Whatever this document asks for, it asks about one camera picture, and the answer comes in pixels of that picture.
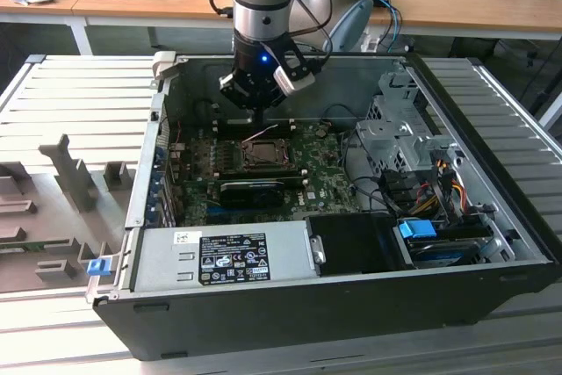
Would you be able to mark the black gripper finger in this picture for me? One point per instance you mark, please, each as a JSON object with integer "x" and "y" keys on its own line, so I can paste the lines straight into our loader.
{"x": 261, "y": 116}

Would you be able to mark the small silver CPU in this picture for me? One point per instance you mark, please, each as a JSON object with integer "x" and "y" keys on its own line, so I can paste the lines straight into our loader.
{"x": 267, "y": 152}

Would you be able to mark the black RAM slot bank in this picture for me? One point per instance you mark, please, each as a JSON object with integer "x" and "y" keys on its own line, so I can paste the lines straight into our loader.
{"x": 263, "y": 175}
{"x": 232, "y": 130}

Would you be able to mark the CPU socket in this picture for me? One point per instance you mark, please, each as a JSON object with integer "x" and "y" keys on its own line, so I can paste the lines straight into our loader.
{"x": 287, "y": 165}

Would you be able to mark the black graphics card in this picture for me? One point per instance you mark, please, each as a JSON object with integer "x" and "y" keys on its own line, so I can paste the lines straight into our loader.
{"x": 250, "y": 195}

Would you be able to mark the green motherboard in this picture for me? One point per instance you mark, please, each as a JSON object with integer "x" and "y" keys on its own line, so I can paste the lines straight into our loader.
{"x": 325, "y": 173}

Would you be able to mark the grey metal drive cage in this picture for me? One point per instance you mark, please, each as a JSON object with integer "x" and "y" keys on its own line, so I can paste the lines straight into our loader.
{"x": 395, "y": 138}

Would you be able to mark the black plastic fan shroud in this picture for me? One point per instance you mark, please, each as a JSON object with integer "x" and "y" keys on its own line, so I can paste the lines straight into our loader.
{"x": 351, "y": 243}

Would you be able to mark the grey power supply with label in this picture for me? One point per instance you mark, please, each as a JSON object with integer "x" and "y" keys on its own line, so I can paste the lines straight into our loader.
{"x": 158, "y": 261}

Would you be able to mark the blue disk carrier tab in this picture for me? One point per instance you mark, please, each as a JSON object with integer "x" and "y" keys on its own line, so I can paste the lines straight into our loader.
{"x": 415, "y": 230}

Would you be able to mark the black open PC case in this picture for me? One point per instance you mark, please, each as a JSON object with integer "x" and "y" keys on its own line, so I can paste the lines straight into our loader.
{"x": 263, "y": 322}

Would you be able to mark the blue case latch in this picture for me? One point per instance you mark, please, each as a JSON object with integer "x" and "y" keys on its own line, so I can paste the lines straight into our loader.
{"x": 97, "y": 268}

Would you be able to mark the grey parts rack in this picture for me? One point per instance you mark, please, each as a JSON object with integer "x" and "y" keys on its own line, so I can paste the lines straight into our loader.
{"x": 48, "y": 199}

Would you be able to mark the hard disk with blue label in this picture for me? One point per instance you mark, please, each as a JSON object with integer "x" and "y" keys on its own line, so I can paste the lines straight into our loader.
{"x": 443, "y": 254}

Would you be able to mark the green RAM stick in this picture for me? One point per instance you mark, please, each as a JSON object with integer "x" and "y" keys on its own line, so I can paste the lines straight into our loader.
{"x": 35, "y": 246}

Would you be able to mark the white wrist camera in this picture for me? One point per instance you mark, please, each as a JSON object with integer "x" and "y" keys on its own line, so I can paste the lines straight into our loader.
{"x": 292, "y": 81}

